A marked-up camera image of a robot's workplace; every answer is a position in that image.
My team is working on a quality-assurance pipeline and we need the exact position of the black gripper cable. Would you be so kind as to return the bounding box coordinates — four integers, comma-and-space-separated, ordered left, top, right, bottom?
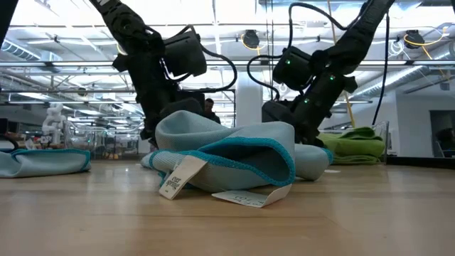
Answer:
246, 1, 351, 102
166, 24, 238, 94

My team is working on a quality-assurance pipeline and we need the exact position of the blue microfiber towel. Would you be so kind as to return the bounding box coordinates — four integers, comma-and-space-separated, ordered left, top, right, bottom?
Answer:
0, 147, 92, 178
139, 151, 157, 169
149, 110, 334, 209

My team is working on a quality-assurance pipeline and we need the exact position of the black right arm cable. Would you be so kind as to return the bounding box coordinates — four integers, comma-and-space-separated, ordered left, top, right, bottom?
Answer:
371, 10, 391, 126

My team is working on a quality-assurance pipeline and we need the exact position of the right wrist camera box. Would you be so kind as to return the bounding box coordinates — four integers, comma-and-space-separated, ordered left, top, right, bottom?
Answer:
262, 100, 296, 126

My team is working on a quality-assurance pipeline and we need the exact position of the yellow cable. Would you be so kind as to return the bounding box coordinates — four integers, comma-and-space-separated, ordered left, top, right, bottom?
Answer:
326, 0, 358, 128

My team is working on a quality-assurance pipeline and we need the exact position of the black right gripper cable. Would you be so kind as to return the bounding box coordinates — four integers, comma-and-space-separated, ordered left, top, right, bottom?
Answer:
246, 1, 351, 102

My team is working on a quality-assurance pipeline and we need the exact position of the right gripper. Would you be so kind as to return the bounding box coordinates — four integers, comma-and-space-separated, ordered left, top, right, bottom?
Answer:
291, 73, 359, 149

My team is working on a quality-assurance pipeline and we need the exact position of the clear plastic basket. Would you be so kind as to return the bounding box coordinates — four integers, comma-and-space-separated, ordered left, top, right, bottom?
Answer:
319, 119, 391, 164
63, 119, 146, 159

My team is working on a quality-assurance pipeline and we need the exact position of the person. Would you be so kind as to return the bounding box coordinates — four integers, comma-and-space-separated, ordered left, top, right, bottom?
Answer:
436, 127, 455, 159
203, 98, 222, 124

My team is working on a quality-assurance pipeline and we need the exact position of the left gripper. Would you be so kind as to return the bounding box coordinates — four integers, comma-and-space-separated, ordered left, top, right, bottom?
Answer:
126, 53, 181, 149

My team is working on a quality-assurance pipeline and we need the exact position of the white robot figure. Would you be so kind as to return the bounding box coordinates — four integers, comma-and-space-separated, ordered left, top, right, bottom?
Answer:
41, 102, 67, 145

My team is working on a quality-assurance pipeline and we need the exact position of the green microfiber towel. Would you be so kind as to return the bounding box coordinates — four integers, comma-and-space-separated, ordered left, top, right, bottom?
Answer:
321, 137, 387, 159
330, 155, 383, 166
318, 127, 383, 143

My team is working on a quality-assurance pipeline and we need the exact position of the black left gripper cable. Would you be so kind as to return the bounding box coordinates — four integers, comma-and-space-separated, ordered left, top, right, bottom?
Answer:
166, 24, 238, 94

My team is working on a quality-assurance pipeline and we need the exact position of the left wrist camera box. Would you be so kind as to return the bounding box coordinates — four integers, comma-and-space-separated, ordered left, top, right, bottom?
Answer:
159, 90, 206, 121

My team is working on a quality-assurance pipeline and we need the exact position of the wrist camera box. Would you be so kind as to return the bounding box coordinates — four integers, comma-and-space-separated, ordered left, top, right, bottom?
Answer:
262, 100, 296, 126
159, 90, 206, 121

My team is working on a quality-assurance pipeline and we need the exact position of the black hanging cable reel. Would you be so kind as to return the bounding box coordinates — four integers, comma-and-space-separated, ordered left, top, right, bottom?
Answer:
405, 30, 424, 49
243, 29, 260, 49

